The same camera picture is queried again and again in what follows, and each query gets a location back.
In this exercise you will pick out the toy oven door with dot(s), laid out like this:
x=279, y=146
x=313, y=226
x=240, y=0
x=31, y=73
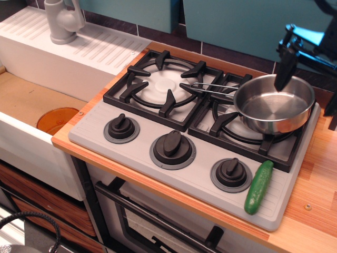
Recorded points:
x=153, y=233

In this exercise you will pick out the black right stove knob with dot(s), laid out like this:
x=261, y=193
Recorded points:
x=231, y=175

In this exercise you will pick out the white toy sink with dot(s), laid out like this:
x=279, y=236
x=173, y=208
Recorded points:
x=38, y=76

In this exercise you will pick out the black burner grate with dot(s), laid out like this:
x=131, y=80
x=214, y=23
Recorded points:
x=163, y=88
x=219, y=123

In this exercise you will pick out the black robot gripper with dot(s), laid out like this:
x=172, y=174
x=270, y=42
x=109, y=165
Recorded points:
x=316, y=50

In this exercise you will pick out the orange plastic plate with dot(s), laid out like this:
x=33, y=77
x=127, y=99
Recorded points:
x=52, y=121

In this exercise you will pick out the black left burner grate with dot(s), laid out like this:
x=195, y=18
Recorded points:
x=163, y=88

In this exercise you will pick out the black right burner grate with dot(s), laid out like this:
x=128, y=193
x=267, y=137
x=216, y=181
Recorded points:
x=219, y=123

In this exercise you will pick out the grey toy stove top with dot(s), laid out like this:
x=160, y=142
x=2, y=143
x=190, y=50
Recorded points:
x=194, y=179

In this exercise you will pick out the wooden drawer front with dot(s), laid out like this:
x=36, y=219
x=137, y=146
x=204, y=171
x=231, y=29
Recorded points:
x=30, y=194

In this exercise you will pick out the green toy pickle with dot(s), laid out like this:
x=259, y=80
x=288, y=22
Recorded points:
x=258, y=188

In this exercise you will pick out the black stove knob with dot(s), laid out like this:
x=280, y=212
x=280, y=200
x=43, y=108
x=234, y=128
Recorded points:
x=172, y=151
x=231, y=175
x=121, y=129

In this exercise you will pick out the black left stove knob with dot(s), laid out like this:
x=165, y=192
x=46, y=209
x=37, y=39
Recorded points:
x=121, y=129

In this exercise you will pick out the stainless steel pan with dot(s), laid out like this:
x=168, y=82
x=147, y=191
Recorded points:
x=263, y=108

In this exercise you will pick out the grey toy faucet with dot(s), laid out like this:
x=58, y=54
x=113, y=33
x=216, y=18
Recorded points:
x=63, y=23

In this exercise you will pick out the black middle stove knob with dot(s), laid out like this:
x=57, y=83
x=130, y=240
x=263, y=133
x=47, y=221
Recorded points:
x=172, y=151

